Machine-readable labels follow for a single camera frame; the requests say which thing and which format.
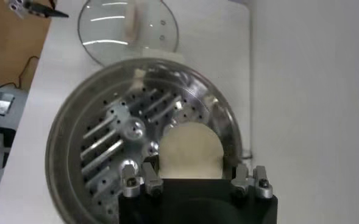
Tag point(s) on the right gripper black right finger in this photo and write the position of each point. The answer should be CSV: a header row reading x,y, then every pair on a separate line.
x,y
263,184

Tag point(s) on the round glass pot lid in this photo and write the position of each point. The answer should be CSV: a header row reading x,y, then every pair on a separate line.
x,y
106,30

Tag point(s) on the white steamed baozi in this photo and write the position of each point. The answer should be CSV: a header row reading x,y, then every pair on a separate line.
x,y
191,152

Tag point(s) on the stainless steel steamer basket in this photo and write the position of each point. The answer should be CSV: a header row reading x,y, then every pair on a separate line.
x,y
75,137

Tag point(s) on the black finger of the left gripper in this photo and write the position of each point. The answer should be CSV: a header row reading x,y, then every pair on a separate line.
x,y
42,11

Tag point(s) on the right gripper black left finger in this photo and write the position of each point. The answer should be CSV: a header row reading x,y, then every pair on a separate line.
x,y
132,182

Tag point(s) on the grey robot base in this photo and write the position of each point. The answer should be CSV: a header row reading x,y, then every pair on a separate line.
x,y
17,118

